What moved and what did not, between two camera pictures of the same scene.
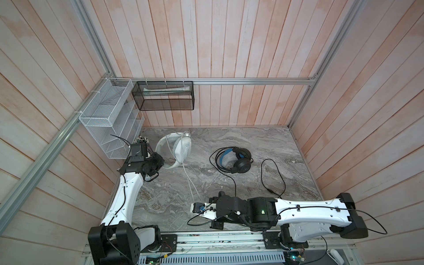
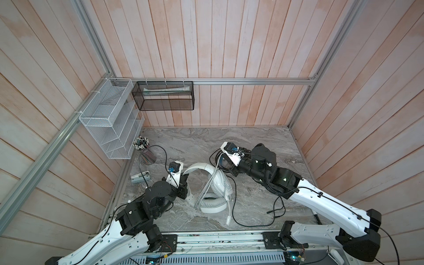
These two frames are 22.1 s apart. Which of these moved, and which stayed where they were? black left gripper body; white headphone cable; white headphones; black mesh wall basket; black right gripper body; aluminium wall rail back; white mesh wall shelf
Moved: black right gripper body; white headphone cable; white headphones; black left gripper body
Stayed: aluminium wall rail back; white mesh wall shelf; black mesh wall basket
